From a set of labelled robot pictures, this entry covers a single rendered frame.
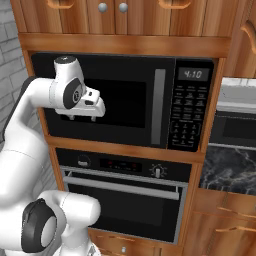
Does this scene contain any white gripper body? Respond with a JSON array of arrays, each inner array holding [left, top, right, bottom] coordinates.
[[54, 98, 107, 119]]

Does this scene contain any black microwave door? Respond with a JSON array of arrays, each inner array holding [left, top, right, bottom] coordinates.
[[31, 53, 177, 150]]

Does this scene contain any silver oven knob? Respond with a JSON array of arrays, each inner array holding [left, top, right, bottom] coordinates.
[[150, 163, 166, 179]]

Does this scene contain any wooden cupboard door with knob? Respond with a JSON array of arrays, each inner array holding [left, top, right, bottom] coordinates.
[[114, 0, 171, 37], [87, 0, 116, 36]]

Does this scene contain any black built-in oven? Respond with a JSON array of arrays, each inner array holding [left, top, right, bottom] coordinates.
[[55, 147, 193, 245]]

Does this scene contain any black microwave oven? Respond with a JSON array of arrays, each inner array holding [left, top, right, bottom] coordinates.
[[31, 52, 215, 153]]

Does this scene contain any black oven door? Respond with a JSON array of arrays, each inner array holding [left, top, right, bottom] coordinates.
[[62, 169, 188, 244]]

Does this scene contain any round grey cupboard knob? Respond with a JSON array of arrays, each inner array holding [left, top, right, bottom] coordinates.
[[118, 2, 130, 14], [97, 2, 109, 14]]

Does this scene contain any wooden drawer with knob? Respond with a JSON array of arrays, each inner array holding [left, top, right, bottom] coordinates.
[[87, 229, 185, 256]]

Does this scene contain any wooden drawer front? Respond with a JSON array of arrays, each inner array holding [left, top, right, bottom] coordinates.
[[191, 188, 256, 222], [182, 210, 256, 256]]

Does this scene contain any tall wooden cupboard door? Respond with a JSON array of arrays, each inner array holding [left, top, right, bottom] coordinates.
[[222, 0, 256, 80]]

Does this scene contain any grey microwave door handle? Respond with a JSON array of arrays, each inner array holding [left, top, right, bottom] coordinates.
[[150, 68, 167, 146]]

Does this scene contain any wooden appliance cabinet frame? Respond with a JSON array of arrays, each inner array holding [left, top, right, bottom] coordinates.
[[18, 32, 232, 256]]

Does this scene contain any grey oven door handle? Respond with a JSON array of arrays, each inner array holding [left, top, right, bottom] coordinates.
[[62, 175, 181, 201]]

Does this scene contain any wooden cupboard door with handle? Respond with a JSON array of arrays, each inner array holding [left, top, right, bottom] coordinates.
[[10, 0, 89, 34], [169, 0, 242, 38]]

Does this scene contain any curved wooden cupboard handle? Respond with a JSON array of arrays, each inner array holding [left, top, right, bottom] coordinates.
[[46, 0, 76, 10], [240, 19, 256, 55], [157, 0, 193, 10]]

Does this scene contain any wooden drawer handle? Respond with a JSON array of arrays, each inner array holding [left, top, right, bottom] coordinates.
[[215, 225, 256, 234], [217, 205, 256, 220]]

